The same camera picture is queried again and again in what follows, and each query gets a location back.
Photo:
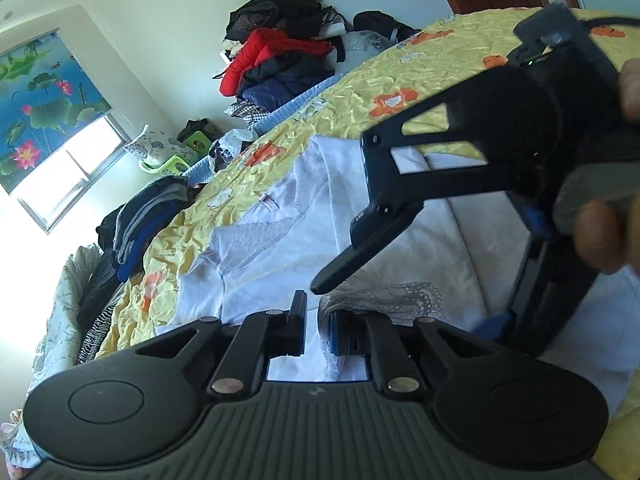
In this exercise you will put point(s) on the green plastic stool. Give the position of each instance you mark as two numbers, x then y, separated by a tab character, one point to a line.
175	162

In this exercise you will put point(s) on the yellow floral blanket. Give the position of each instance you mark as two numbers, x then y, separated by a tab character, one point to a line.
350	95

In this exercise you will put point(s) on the floral pillow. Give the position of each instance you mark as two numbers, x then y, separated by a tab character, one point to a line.
152	142

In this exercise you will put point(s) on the navy padded jacket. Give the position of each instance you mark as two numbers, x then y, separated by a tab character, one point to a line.
285	82

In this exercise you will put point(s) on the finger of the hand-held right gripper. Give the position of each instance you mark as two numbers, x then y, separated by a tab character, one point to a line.
550	285
380	225

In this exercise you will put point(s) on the checked patterned cloth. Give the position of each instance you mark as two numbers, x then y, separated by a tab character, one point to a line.
245	109

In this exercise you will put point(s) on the lotus print window blind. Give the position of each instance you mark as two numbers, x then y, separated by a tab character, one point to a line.
45	105

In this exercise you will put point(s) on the printed plastic bag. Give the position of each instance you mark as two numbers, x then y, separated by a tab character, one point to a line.
227	147

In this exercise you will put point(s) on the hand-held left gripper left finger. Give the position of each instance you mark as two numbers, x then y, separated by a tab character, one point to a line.
298	322

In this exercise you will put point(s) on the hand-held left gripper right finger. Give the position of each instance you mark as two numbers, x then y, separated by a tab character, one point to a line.
339	332

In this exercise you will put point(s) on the window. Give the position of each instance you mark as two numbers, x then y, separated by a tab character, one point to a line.
75	170

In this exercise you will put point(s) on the person's right hand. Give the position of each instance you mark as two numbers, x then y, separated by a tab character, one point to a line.
600	235

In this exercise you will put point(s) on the pile of dark clothes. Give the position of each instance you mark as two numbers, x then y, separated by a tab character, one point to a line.
142	220

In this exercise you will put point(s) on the zebra striped cloth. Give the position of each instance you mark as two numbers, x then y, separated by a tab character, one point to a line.
97	332

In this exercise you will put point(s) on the white garment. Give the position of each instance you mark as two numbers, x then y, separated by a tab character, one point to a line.
280	240

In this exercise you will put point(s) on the black bag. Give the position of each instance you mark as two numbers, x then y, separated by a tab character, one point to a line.
382	22

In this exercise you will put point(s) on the black mesh garment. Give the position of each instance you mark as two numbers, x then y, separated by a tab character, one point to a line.
275	10

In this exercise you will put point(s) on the white printed cloth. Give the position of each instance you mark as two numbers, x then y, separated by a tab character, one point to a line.
60	320

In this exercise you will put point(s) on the red jacket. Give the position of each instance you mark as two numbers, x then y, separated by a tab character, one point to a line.
265	52

